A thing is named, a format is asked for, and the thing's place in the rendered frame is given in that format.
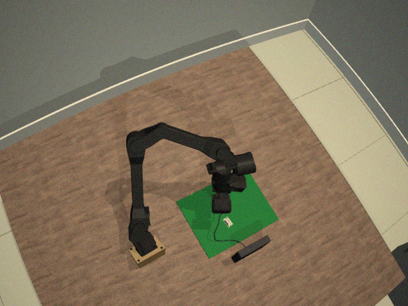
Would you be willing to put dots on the green circuit board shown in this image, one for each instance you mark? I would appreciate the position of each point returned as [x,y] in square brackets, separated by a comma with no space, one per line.
[250,213]

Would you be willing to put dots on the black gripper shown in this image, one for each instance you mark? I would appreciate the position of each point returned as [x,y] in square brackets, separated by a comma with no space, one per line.
[221,202]

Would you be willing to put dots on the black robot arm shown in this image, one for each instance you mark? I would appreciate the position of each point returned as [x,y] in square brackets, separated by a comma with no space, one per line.
[216,148]

